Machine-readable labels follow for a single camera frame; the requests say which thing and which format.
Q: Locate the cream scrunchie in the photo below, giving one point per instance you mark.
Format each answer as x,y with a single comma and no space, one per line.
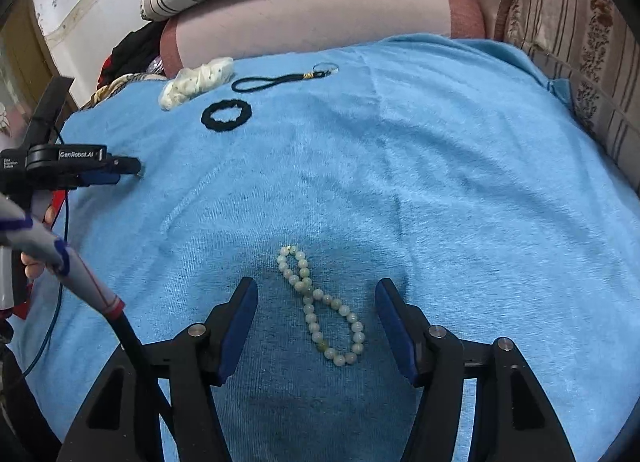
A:
190,84

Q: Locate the blue terry blanket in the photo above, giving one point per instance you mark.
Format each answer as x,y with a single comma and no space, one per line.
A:
400,166

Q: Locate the patterned cloth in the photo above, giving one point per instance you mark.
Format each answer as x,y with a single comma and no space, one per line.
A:
120,84

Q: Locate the person's left hand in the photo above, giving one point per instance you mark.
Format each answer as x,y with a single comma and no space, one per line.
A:
34,269

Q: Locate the pink sofa armrest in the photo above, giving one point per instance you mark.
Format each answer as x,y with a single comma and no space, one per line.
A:
325,16

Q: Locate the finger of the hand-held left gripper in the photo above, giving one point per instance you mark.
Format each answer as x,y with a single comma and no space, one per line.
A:
100,177
125,165

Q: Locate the black cloth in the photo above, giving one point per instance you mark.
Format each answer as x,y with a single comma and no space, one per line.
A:
130,51

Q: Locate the black scrunchie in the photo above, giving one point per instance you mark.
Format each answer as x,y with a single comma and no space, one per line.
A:
206,119

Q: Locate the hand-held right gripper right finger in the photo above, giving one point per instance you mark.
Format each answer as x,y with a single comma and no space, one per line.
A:
395,327

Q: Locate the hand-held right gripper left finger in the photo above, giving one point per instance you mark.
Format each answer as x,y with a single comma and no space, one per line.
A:
235,327

